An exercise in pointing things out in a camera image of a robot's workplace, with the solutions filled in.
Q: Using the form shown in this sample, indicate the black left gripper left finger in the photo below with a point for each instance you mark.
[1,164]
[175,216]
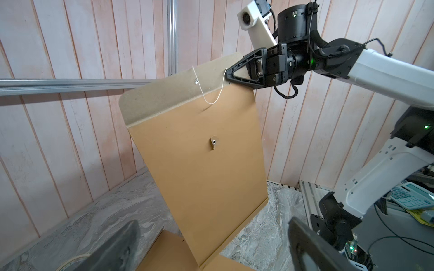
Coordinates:
[117,253]

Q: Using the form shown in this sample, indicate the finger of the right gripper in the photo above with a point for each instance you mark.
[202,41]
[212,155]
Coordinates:
[244,64]
[246,82]

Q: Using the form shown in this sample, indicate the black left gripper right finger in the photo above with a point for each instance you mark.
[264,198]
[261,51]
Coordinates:
[310,252]

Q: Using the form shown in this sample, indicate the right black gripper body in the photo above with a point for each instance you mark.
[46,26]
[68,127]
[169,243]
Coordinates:
[277,65]

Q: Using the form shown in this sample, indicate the brown file bag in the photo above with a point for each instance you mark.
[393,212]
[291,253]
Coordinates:
[200,139]
[170,252]

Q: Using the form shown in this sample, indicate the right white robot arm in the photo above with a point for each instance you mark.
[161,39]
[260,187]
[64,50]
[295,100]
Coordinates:
[331,129]

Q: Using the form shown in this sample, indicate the masking tape roll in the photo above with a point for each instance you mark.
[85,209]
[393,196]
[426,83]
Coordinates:
[73,263]

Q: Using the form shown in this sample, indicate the grey desk calculator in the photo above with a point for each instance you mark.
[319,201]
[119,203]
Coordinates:
[412,197]

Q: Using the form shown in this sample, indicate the horizontal aluminium wall rail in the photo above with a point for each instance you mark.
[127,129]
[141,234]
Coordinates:
[16,87]

